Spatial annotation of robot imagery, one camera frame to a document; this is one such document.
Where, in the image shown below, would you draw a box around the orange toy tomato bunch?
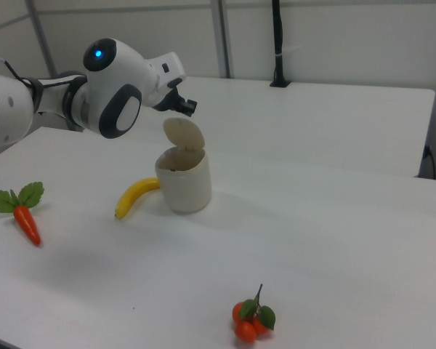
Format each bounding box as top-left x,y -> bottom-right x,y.
232,284 -> 277,343

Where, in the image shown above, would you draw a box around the black camera pole with base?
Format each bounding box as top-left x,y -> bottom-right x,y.
269,0 -> 294,89

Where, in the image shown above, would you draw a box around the orange toy carrot green leaves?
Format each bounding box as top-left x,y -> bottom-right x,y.
0,181 -> 45,247

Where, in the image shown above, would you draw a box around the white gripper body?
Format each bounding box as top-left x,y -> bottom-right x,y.
144,52 -> 187,110

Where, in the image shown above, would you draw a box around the yellow toy banana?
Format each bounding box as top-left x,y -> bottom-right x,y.
115,177 -> 161,221

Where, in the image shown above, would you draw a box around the beige round bin lid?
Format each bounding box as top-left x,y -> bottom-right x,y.
163,117 -> 206,151

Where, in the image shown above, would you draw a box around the white side table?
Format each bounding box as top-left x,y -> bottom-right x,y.
129,75 -> 436,179

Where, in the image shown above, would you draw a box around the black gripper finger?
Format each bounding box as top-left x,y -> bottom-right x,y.
163,85 -> 185,113
179,98 -> 198,117

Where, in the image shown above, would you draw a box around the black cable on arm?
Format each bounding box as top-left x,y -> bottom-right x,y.
0,54 -> 88,92

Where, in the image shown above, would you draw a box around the beige garbage bin body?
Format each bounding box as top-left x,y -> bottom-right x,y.
154,147 -> 213,214

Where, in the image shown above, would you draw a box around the cable at table end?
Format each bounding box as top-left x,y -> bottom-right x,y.
422,144 -> 436,180

